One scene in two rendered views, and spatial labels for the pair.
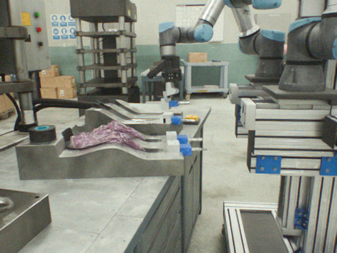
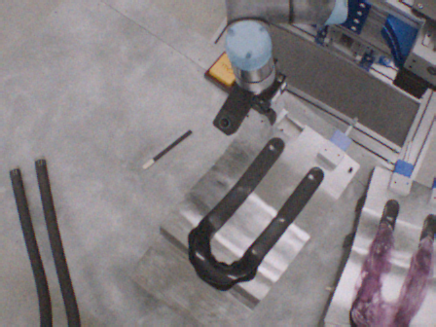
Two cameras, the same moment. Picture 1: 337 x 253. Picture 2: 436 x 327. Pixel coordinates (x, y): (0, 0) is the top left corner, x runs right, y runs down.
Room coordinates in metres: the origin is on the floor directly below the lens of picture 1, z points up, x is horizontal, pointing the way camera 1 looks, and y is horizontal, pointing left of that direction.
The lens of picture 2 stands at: (1.28, 0.46, 2.26)
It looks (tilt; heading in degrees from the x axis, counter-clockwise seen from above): 74 degrees down; 292
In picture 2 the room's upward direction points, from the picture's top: 1 degrees clockwise
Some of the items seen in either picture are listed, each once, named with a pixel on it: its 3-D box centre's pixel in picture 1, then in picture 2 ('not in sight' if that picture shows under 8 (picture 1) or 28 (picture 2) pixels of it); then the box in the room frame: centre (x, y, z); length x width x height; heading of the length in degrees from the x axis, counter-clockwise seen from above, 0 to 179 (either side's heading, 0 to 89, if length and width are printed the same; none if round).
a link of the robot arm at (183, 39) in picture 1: (188, 35); (256, 4); (1.45, -0.10, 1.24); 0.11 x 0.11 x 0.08; 25
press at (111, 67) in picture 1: (111, 57); not in sight; (5.87, 1.06, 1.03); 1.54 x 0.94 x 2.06; 177
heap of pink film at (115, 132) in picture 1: (108, 134); (395, 280); (0.98, 0.20, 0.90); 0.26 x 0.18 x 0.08; 92
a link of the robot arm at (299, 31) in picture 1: (307, 39); not in sight; (1.03, -0.47, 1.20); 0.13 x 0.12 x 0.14; 19
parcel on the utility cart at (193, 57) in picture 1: (197, 58); not in sight; (7.23, -0.74, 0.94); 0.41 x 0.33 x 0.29; 94
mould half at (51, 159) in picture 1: (107, 147); (392, 284); (0.97, 0.21, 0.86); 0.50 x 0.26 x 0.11; 92
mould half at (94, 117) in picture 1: (124, 119); (245, 222); (1.34, 0.20, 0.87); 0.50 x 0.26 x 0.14; 75
